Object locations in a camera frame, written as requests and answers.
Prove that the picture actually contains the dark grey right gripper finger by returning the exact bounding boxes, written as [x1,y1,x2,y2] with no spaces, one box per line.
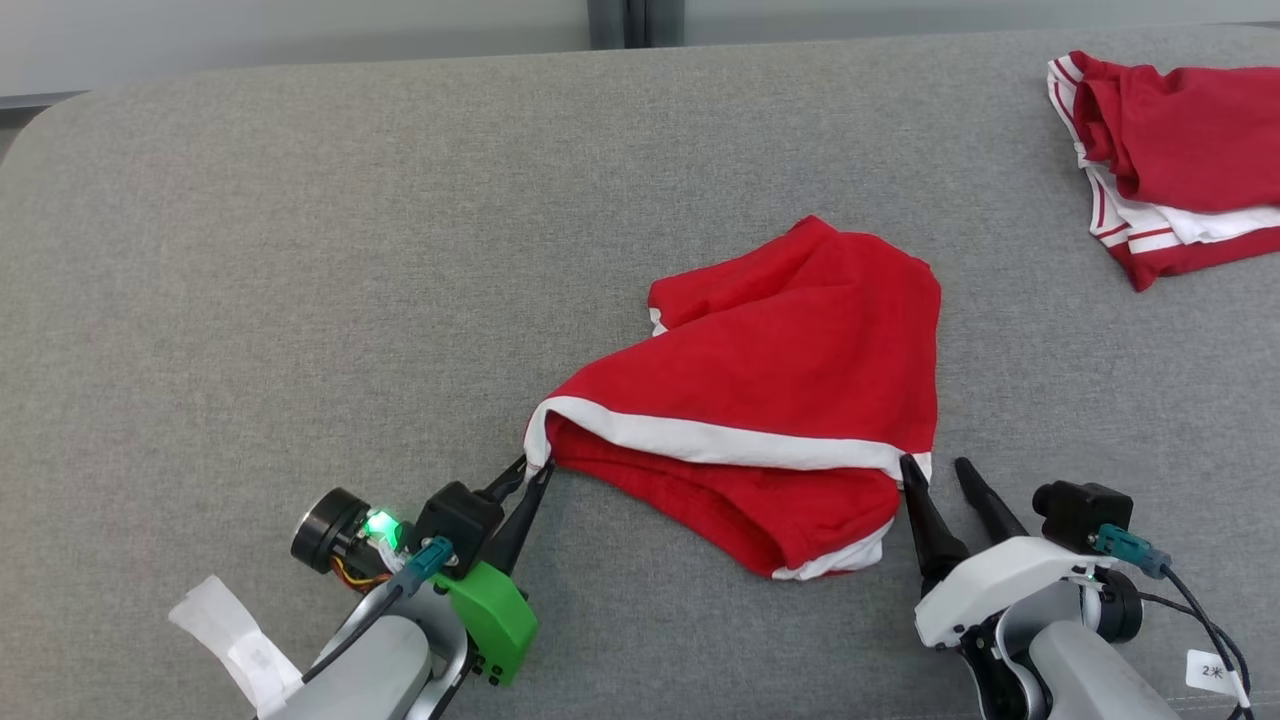
[899,453,969,596]
[954,457,1031,548]

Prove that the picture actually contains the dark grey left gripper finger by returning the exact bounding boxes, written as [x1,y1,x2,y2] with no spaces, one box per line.
[485,462,554,573]
[478,457,529,504]

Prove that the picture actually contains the left gripper body with green band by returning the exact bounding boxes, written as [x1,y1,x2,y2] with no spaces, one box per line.
[437,560,540,689]

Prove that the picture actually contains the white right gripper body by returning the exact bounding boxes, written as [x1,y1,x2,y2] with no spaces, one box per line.
[913,536,1119,651]

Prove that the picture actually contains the red shorts with white panels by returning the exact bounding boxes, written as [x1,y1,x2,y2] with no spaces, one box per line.
[524,215,943,583]

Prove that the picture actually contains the red trousers with white stripes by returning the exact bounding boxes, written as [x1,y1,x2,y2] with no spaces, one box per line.
[1046,50,1280,293]

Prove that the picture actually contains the small white paper tag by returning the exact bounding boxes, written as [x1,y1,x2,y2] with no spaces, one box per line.
[1185,648,1241,696]

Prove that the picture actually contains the white tape label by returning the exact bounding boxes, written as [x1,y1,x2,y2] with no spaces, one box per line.
[168,575,304,716]

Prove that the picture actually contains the black cable with teal plug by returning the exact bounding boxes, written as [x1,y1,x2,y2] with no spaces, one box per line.
[1093,524,1253,720]
[300,537,456,686]

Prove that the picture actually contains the grey partition post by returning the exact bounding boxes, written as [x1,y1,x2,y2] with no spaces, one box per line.
[586,0,687,50]

